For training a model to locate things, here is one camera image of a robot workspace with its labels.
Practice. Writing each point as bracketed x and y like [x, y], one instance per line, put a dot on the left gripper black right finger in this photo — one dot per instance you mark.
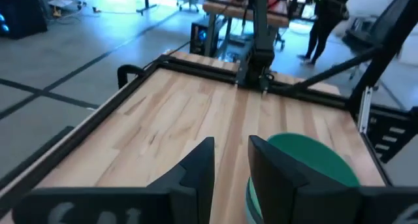
[287, 198]

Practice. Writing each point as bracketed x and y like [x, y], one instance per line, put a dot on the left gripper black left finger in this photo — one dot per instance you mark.
[192, 185]

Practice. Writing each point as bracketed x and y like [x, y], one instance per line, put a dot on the dark teal bowl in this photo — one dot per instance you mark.
[313, 155]

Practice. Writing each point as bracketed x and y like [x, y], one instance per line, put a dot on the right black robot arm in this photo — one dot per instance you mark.
[261, 25]

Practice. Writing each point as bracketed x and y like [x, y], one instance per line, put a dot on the black computer tower blue light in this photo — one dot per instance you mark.
[200, 38]

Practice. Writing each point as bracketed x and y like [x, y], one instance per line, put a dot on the person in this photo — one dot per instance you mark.
[321, 28]

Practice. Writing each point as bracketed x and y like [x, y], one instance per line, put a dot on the wooden workbench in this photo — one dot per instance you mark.
[235, 11]

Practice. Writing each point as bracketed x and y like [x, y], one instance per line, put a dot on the black box with blue lights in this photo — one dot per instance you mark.
[23, 16]

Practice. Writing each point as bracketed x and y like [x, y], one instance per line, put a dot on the silver metal bracket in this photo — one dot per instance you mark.
[365, 109]

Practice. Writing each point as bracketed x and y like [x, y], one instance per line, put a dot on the black slotted frame bracket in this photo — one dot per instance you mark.
[392, 136]

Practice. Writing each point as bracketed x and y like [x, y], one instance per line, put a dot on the black diagonal frame brace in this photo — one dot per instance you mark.
[336, 69]

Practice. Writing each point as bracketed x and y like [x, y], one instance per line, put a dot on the black upright frame post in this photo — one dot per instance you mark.
[382, 54]

